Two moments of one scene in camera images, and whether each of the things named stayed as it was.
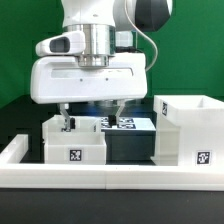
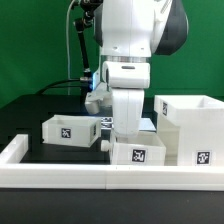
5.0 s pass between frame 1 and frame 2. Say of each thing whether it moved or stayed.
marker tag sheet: stayed
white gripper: moved
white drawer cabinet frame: stayed
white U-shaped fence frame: stayed
